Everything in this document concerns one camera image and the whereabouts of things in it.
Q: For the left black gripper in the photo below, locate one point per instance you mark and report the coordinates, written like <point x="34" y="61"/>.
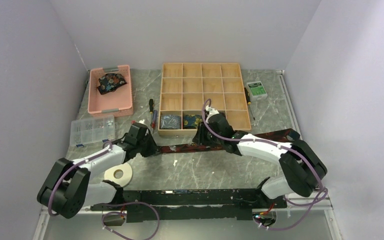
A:
<point x="153" y="149"/>

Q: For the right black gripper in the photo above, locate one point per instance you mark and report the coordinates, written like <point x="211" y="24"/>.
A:
<point x="199" y="137"/>

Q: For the dark red floral tie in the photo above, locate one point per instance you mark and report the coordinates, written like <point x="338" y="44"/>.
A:
<point x="283" y="136"/>

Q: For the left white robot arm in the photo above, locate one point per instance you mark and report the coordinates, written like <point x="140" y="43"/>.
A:
<point x="67" y="187"/>

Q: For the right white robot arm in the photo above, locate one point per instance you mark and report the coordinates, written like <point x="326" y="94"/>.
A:
<point x="301" y="169"/>

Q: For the white tape roll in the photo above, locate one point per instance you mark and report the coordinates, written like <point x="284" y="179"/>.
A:
<point x="120" y="174"/>

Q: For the navy yellow rolled tie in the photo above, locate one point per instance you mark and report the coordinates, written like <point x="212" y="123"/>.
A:
<point x="191" y="121"/>

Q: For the blue red screwdriver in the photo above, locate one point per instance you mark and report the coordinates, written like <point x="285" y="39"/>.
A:
<point x="154" y="120"/>

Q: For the blue grey rolled tie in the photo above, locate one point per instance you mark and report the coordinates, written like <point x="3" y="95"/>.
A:
<point x="170" y="122"/>

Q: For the wooden compartment tray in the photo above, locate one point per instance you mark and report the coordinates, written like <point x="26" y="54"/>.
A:
<point x="185" y="86"/>

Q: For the pink plastic basket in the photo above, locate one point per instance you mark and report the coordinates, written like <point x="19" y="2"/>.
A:
<point x="118" y="103"/>

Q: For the clear plastic screw box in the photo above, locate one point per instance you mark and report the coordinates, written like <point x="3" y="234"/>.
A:
<point x="92" y="130"/>

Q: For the thin black yellow screwdriver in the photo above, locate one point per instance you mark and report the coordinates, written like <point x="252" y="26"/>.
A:
<point x="248" y="101"/>

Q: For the black floral tie in basket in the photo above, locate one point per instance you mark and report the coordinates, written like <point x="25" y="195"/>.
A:
<point x="110" y="82"/>

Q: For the green white small box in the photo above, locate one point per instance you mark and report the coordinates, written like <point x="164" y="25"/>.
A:
<point x="256" y="90"/>

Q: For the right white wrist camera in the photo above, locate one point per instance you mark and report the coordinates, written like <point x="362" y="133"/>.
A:
<point x="210" y="111"/>

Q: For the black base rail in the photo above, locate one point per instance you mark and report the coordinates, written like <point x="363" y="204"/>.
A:
<point x="236" y="203"/>

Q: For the aluminium rail at right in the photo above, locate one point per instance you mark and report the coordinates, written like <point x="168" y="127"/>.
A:
<point x="291" y="112"/>

